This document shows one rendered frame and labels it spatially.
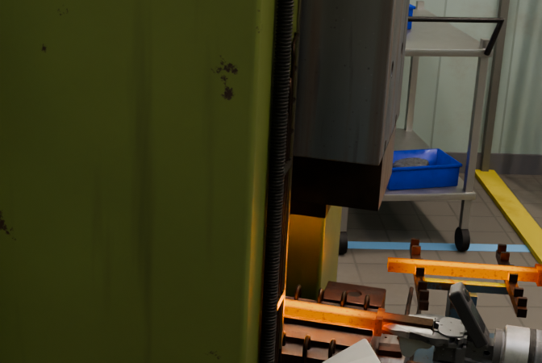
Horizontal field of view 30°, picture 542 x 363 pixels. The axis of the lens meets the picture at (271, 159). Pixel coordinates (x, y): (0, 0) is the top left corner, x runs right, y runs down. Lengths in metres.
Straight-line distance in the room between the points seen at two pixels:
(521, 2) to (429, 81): 0.65
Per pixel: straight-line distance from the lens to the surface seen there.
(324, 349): 1.82
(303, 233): 2.08
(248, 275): 1.39
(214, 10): 1.29
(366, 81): 1.55
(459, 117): 5.76
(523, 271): 2.36
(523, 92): 5.82
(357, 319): 1.87
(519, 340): 1.85
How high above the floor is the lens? 1.87
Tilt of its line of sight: 19 degrees down
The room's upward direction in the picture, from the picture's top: 3 degrees clockwise
